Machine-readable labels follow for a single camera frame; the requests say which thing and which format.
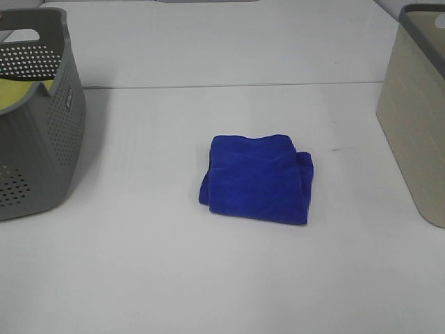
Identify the blue towel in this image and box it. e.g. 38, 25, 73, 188
198, 134, 314, 225

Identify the grey perforated plastic basket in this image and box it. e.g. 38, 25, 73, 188
1, 8, 86, 220

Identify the beige basket with grey rim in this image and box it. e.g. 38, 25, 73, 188
376, 3, 444, 228

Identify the yellow-green towel in basket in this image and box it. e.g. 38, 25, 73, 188
1, 79, 54, 116

